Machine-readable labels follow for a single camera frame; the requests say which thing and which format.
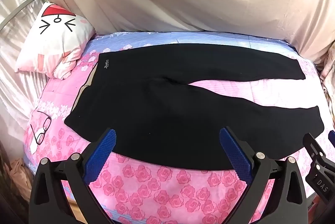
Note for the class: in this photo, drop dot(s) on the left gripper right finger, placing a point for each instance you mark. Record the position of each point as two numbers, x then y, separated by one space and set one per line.
287 202

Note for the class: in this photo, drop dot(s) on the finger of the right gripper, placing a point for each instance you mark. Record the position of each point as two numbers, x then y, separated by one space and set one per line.
331 136

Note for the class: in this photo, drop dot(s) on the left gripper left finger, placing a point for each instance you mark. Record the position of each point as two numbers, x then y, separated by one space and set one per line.
48 201

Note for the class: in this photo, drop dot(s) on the black pants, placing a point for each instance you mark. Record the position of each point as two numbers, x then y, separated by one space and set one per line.
149 97

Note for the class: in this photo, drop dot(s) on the white paper card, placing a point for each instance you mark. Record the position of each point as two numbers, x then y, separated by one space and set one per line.
38 138

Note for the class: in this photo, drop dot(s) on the black-framed eyeglasses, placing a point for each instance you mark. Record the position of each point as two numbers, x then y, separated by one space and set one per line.
45 123

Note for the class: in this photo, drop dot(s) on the white cartoon cat pillow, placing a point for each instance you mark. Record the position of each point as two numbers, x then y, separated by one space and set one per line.
54 43

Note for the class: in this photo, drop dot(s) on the metal bed rail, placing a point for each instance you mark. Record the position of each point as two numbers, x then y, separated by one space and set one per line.
14 13

